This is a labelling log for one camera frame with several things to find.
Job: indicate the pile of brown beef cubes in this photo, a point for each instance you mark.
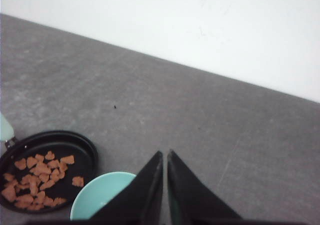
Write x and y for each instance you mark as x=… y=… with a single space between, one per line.
x=45 y=182

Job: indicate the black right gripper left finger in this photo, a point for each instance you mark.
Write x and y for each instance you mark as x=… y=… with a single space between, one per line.
x=140 y=202

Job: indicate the mint green ribbed bowl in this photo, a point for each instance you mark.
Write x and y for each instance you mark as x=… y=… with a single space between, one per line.
x=98 y=192

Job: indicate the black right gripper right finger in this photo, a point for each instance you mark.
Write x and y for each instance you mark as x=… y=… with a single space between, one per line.
x=190 y=201

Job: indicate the black frying pan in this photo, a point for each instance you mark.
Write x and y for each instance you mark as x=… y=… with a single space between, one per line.
x=61 y=142

